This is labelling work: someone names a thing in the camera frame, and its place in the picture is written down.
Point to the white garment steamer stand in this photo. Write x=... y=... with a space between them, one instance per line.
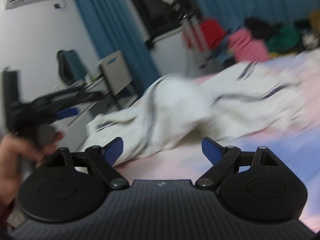
x=190 y=24

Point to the blue curtain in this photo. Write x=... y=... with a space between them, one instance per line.
x=111 y=27
x=232 y=13

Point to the wavy vanity mirror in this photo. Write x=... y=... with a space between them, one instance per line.
x=71 y=68

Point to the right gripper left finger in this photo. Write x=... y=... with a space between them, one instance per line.
x=101 y=161

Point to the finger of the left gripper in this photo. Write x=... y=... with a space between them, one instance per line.
x=66 y=113

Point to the black garment pile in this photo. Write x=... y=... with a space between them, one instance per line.
x=262 y=30

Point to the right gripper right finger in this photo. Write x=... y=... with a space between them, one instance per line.
x=225 y=163

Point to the white zip hoodie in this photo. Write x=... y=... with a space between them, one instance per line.
x=243 y=99

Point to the white and black chair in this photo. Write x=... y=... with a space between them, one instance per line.
x=118 y=79

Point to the brown paper bag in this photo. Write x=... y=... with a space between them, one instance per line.
x=314 y=19

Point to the right blue curtain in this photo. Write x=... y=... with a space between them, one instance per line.
x=232 y=13

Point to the red garment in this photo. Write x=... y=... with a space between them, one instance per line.
x=213 y=34

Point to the left blue curtain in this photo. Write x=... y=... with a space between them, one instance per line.
x=111 y=27

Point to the pastel tie-dye bed sheet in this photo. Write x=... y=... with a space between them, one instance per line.
x=299 y=150

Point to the dark window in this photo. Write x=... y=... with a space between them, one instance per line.
x=157 y=16

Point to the person's left hand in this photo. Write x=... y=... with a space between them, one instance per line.
x=14 y=148

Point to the green garment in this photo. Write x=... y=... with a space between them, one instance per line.
x=288 y=39

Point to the pink garment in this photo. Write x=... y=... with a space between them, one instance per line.
x=245 y=47

